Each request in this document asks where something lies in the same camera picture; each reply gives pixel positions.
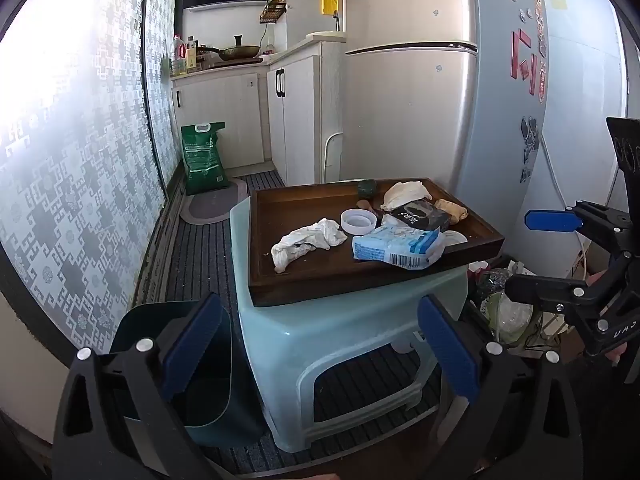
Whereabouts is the wall spice rack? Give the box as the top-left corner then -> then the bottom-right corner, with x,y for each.
259,0 -> 288,24

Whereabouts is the teal plastic trash bin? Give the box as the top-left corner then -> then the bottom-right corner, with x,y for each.
107,300 -> 266,448

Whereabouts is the cream tissue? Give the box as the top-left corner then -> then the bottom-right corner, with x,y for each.
380,180 -> 435,212

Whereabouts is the light blue plastic stool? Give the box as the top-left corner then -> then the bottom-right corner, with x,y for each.
230,195 -> 471,453

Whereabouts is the green rice bag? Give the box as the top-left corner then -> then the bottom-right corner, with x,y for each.
180,121 -> 232,195

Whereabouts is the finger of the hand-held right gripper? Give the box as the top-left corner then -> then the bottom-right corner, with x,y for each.
504,270 -> 608,333
524,201 -> 633,241

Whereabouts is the black and white fridge sticker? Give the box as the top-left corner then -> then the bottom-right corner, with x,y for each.
520,116 -> 540,183

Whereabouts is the grey striped floor carpet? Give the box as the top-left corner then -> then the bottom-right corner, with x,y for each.
132,170 -> 451,476

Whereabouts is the black box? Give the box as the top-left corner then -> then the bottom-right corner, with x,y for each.
387,200 -> 451,233

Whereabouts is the white two-handle kitchen cabinet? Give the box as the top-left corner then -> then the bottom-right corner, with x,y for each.
266,40 -> 346,186

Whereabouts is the brown wooden tray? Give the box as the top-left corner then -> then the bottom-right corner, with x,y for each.
247,177 -> 506,308

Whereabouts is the black induction cooktop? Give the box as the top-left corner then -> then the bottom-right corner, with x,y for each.
207,57 -> 263,68

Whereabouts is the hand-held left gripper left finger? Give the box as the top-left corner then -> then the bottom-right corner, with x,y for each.
52,292 -> 223,480

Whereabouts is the white tissue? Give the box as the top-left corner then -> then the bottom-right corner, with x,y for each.
271,218 -> 348,275

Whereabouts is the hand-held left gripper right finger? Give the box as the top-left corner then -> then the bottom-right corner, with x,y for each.
419,294 -> 585,480

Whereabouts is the red fridge magnet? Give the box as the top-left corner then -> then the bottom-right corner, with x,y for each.
511,29 -> 537,96

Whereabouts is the metal wok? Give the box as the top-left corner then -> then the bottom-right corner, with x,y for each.
197,35 -> 262,61

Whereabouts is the white jar lid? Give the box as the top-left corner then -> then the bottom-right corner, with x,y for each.
340,208 -> 377,236

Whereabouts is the ginger root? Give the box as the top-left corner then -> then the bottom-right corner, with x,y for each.
434,199 -> 470,225

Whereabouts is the patterned frosted glass door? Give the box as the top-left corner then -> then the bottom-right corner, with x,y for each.
0,0 -> 181,361

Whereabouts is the silver refrigerator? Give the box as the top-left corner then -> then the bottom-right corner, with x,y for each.
342,0 -> 626,281

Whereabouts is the oval grey floor mat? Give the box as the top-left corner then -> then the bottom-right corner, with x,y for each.
179,175 -> 248,226

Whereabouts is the plastic bag with contents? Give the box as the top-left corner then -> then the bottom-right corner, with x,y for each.
467,260 -> 536,346

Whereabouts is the white tube frame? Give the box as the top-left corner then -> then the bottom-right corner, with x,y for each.
324,132 -> 345,183

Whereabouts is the white single-handle kitchen cabinet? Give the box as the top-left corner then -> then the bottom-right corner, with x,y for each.
171,72 -> 266,171

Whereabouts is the blue tissue packet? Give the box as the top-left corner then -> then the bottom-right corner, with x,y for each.
352,224 -> 447,271

